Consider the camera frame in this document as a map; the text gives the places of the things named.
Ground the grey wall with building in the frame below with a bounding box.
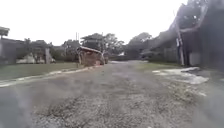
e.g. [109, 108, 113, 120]
[0, 26, 38, 66]

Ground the pale concrete kerb strip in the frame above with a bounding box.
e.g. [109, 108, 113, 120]
[0, 65, 101, 89]

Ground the small brown roofed shelter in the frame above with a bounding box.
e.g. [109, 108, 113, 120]
[76, 45, 107, 67]

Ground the grass patch by building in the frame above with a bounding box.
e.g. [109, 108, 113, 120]
[134, 60, 183, 72]

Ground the row of trees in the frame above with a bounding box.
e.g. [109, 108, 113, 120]
[19, 31, 154, 62]

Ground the grass verge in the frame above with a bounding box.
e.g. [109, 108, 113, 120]
[0, 61, 88, 81]

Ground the pale stone pillar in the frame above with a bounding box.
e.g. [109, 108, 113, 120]
[44, 47, 52, 65]

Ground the pale concrete slab patch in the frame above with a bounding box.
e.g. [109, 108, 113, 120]
[151, 66, 210, 86]

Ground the grey gravel road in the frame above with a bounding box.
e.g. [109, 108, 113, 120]
[0, 60, 224, 128]

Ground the dark building with fence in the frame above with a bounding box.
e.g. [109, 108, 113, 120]
[141, 0, 224, 71]

